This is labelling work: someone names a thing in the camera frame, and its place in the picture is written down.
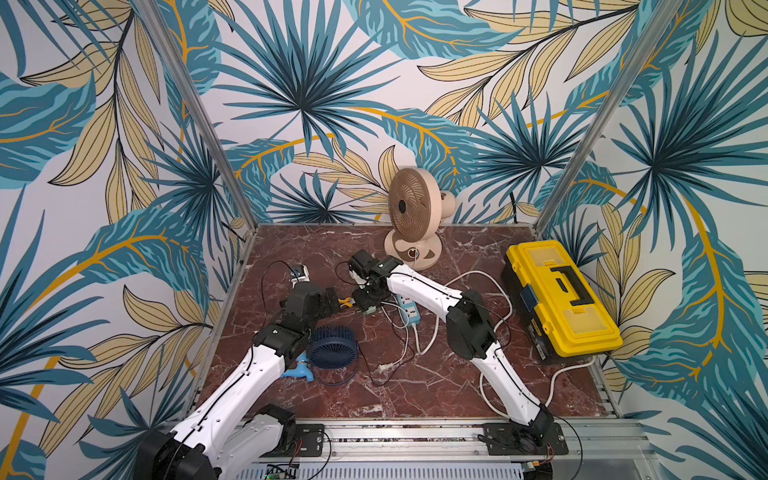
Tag aluminium front rail frame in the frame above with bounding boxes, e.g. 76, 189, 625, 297
140, 417, 661, 480

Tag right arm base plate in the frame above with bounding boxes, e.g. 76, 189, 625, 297
477, 422, 569, 459

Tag teal white power strip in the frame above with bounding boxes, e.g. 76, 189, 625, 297
395, 294, 421, 327

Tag yellow black toolbox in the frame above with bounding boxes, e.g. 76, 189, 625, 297
501, 240, 624, 365

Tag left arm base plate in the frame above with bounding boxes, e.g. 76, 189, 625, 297
281, 424, 326, 458

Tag dark blue handheld fan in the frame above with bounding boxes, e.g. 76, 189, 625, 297
282, 326, 360, 387

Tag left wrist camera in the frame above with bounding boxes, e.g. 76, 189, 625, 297
290, 264, 310, 286

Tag beige desk fan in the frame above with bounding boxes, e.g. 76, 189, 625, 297
384, 168, 456, 271

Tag black thin cable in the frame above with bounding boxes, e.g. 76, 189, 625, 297
357, 311, 421, 385

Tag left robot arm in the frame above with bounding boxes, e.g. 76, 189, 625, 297
132, 281, 340, 479

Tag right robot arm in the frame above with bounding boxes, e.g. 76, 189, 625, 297
348, 250, 555, 445

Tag yellow handled pliers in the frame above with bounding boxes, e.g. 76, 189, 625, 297
338, 297, 357, 309

